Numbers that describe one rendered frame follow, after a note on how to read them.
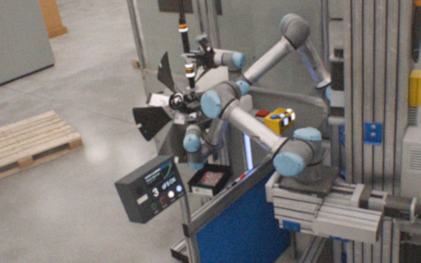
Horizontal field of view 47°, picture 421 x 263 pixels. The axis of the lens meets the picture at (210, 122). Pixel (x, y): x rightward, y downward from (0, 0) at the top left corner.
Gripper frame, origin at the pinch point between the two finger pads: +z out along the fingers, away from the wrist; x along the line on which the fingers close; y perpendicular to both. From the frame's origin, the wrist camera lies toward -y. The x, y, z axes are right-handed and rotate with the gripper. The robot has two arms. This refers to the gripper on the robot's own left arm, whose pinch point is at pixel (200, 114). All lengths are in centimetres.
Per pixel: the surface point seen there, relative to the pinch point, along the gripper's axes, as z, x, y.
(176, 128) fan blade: 6.0, 8.0, 16.5
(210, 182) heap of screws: -15.4, 34.3, 1.8
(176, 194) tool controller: -64, 7, 8
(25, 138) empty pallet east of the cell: 215, 79, 231
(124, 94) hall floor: 353, 101, 157
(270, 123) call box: 7.5, 16.7, -36.0
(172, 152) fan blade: -3.3, 18.1, 20.6
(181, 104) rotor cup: 9.2, -4.4, 10.9
